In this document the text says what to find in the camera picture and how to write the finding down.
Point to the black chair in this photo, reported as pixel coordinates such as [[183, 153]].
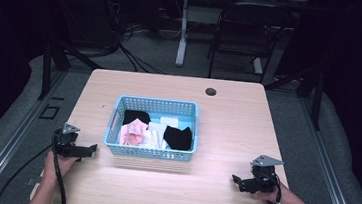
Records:
[[250, 25]]

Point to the pink cloth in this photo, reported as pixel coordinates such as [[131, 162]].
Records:
[[132, 132]]

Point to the black metal stand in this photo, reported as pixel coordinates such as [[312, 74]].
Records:
[[318, 95], [46, 69]]

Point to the white desk leg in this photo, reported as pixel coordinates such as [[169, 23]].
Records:
[[257, 65], [182, 42]]

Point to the person's right hand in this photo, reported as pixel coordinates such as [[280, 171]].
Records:
[[282, 197]]

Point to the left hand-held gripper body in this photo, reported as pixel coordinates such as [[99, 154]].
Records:
[[66, 137]]

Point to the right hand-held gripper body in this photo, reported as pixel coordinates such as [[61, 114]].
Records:
[[263, 177]]

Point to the pale folded cloth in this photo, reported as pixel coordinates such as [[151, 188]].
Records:
[[169, 121]]

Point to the person's left hand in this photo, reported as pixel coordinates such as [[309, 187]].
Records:
[[52, 170]]

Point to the blue plastic basket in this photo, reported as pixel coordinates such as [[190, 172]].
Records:
[[150, 152]]

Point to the white cloth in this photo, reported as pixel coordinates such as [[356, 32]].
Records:
[[155, 136]]

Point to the black cloth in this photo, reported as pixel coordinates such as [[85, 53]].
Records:
[[178, 138], [135, 116]]

